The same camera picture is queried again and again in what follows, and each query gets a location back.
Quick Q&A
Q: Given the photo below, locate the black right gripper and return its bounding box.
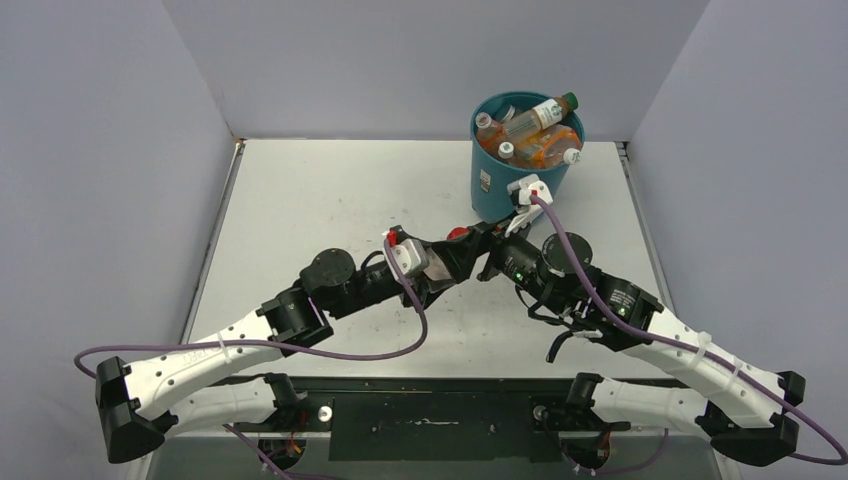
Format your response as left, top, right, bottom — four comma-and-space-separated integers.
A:
432, 207, 567, 315

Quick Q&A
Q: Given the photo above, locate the red cap clear bottle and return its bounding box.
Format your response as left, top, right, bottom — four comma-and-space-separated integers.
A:
423, 226, 468, 283

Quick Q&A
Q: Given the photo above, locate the large orange label bottle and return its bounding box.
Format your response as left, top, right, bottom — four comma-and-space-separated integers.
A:
497, 141, 515, 164

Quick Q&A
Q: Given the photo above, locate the slim orange label bottle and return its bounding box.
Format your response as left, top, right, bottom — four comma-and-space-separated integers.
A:
474, 112, 509, 157

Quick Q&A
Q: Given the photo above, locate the crushed orange label bottle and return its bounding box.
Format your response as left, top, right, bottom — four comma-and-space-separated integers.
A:
514, 124, 583, 169

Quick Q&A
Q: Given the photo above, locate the green cap coffee bottle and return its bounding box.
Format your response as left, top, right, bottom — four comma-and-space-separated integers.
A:
503, 92, 579, 142

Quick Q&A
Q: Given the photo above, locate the clear plastic jar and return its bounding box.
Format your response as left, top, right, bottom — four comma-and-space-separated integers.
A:
494, 104, 516, 123

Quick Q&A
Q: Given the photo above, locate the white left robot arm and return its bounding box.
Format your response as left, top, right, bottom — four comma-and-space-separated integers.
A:
94, 227, 480, 464

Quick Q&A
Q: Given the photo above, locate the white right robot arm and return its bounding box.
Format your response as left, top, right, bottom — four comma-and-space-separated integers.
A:
424, 218, 806, 467

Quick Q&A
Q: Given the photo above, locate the teal plastic bin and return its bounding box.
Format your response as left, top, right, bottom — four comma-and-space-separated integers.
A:
470, 91, 584, 221

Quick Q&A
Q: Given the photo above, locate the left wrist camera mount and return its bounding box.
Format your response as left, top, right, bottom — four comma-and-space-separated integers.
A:
383, 228, 428, 282

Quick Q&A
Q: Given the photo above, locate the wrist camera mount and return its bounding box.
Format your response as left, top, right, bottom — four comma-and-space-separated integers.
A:
383, 228, 428, 282
504, 174, 553, 238

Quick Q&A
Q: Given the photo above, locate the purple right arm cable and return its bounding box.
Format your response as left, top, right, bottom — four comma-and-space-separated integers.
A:
529, 192, 848, 466

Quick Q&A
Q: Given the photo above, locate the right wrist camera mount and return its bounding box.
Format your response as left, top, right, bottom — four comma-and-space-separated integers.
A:
504, 174, 553, 238

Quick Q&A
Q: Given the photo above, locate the black base frame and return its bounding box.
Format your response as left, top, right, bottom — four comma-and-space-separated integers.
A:
238, 377, 631, 462

